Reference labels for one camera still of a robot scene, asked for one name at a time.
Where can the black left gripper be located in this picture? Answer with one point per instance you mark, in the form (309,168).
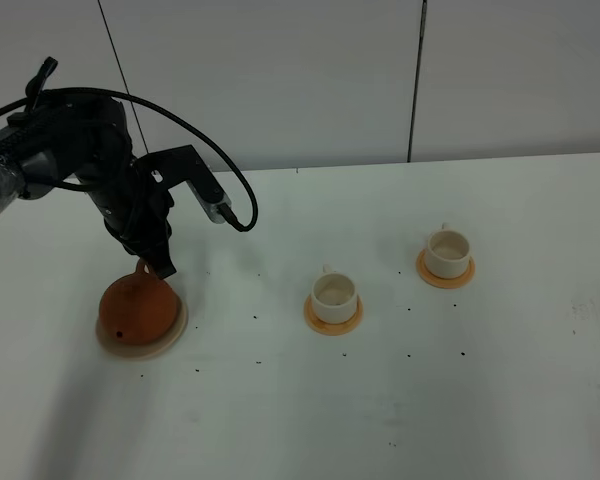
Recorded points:
(124,195)

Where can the brown clay teapot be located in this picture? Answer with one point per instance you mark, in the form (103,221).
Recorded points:
(138,308)

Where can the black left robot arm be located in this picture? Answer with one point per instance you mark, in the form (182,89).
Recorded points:
(81,143)

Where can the beige round teapot coaster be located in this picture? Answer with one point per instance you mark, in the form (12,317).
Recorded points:
(143,352)

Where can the near white teacup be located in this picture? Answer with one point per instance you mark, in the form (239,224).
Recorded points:
(334,297)

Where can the white teacup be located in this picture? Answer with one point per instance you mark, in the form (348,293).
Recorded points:
(447,253)
(334,297)

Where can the near orange saucer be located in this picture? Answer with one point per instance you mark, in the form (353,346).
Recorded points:
(329,329)

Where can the orange saucer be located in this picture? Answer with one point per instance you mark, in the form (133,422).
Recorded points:
(443,283)
(329,329)

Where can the far orange saucer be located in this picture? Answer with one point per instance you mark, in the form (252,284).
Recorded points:
(443,283)

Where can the far white teacup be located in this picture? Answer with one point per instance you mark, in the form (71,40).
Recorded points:
(447,253)

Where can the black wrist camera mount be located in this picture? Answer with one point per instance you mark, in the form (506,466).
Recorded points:
(167,169)

